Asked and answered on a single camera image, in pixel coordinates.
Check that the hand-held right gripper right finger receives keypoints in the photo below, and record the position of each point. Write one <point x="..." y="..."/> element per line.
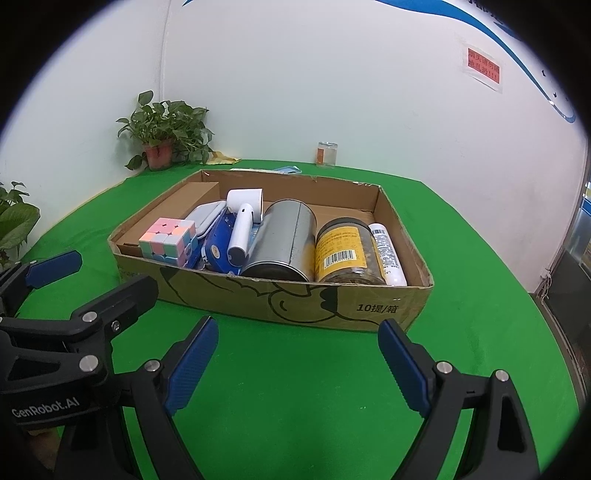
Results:
<point x="406" y="374"/>

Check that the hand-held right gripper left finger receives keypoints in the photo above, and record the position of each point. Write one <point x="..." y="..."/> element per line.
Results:
<point x="191" y="369"/>

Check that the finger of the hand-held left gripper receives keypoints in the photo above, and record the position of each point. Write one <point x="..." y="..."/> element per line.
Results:
<point x="129" y="297"/>
<point x="53" y="269"/>

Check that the pastel puzzle cube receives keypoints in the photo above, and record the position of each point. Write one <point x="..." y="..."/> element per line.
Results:
<point x="161" y="240"/>

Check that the brown cardboard box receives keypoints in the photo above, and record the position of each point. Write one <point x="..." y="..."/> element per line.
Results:
<point x="231" y="295"/>

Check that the blue plastic toy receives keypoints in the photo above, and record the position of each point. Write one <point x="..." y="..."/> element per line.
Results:
<point x="217" y="249"/>

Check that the white rectangular case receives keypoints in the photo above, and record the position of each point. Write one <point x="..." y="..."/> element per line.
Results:
<point x="205" y="217"/>

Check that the white bottle with floral print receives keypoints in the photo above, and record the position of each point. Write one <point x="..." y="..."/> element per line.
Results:
<point x="388" y="254"/>

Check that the white handheld fan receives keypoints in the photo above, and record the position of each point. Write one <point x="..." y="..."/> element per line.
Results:
<point x="240" y="230"/>

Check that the jar with yellow label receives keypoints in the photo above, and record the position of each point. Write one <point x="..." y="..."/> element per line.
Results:
<point x="346" y="249"/>

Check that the silver tin can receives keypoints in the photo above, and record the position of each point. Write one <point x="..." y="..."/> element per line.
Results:
<point x="281" y="240"/>

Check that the large-leaf green plant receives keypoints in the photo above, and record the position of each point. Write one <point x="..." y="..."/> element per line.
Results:
<point x="16" y="221"/>

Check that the green tablecloth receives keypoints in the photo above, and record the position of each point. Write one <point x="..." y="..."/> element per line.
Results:
<point x="300" y="392"/>

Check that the yellow cloth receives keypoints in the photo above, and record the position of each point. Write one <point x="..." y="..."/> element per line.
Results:
<point x="221" y="158"/>

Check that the potted green plant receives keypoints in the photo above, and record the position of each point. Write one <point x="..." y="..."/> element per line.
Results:
<point x="161" y="124"/>

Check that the light blue flat object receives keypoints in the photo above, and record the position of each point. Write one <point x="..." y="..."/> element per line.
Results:
<point x="290" y="170"/>

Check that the glass door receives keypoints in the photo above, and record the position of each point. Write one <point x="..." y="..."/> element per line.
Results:
<point x="577" y="240"/>

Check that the glass jar with orange label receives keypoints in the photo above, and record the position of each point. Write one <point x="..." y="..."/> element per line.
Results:
<point x="327" y="154"/>

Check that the red wall sign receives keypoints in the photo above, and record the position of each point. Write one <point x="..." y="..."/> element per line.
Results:
<point x="482" y="67"/>

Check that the blue wall decal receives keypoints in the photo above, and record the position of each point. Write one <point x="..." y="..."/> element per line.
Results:
<point x="466" y="14"/>

